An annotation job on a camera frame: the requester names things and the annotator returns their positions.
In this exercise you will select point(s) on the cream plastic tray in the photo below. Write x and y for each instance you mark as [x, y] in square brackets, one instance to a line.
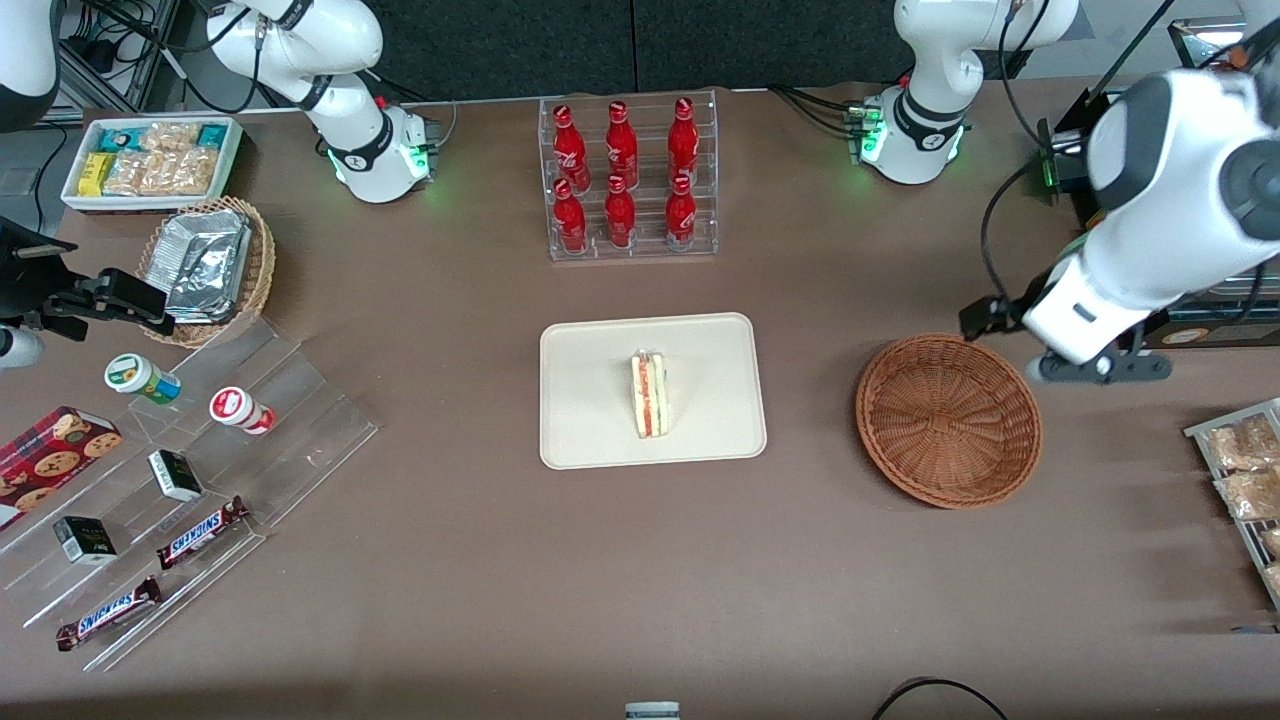
[590, 390]

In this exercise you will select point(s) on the black hot food display machine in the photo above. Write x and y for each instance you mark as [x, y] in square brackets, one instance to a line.
[1210, 335]

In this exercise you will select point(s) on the clear acrylic step display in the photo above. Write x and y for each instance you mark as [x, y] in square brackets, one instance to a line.
[290, 440]

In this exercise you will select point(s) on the yellow snack packet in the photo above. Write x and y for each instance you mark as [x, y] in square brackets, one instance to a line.
[95, 174]

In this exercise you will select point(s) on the small blue object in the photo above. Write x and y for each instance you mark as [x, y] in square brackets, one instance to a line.
[1256, 630]

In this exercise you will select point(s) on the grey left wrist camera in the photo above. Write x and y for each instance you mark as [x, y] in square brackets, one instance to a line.
[1100, 368]

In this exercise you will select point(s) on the clear nut snack bag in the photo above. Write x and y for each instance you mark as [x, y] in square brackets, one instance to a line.
[170, 137]
[165, 172]

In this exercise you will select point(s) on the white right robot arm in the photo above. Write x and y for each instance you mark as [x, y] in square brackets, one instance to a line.
[330, 60]

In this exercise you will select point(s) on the clear bagged snack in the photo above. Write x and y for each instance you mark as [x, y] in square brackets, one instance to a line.
[1245, 445]
[1250, 495]
[1274, 580]
[1272, 542]

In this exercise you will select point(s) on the silver foil packet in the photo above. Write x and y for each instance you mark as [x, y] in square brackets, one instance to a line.
[205, 316]
[205, 260]

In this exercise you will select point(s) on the triangular sandwich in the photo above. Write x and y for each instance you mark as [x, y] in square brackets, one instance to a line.
[650, 395]

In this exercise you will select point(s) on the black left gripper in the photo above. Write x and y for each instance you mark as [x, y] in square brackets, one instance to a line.
[992, 316]

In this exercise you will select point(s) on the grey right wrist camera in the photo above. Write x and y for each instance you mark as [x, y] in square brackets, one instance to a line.
[18, 347]

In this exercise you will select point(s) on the white rectangular snack bin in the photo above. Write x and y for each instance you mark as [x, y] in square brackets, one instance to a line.
[80, 200]

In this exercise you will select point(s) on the grey white device edge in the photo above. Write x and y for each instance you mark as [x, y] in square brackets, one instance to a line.
[652, 711]

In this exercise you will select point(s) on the tan wicker basket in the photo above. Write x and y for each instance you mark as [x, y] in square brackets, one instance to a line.
[260, 270]

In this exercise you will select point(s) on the aluminium frame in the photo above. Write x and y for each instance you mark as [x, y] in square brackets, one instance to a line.
[120, 70]

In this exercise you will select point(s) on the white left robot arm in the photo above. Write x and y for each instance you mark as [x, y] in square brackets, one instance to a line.
[1170, 200]

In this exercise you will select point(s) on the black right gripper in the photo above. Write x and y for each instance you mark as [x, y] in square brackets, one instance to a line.
[25, 282]

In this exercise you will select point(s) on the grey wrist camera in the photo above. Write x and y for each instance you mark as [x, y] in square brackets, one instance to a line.
[18, 347]
[1100, 368]

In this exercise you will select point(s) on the red cookie box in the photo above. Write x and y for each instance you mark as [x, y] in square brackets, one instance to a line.
[55, 455]

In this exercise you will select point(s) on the brown snickers bar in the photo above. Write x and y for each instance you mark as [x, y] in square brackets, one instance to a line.
[108, 613]
[200, 532]

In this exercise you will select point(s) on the clear acrylic bottle rack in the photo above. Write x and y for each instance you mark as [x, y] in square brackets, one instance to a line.
[650, 215]

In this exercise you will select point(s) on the green lid yogurt cup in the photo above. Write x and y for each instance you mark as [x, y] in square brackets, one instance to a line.
[135, 375]

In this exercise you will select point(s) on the red lid yogurt cup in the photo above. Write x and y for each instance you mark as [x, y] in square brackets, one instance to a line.
[235, 408]

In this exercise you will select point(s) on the teal snack packet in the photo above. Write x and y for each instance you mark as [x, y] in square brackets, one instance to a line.
[211, 136]
[120, 138]

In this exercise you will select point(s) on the brown round wicker basket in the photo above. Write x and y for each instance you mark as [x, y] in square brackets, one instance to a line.
[950, 420]

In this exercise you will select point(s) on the red cola bottle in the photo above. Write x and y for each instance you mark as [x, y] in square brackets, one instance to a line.
[621, 145]
[570, 150]
[680, 216]
[683, 140]
[570, 222]
[620, 218]

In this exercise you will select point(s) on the small black box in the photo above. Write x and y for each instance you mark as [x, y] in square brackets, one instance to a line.
[175, 475]
[85, 540]

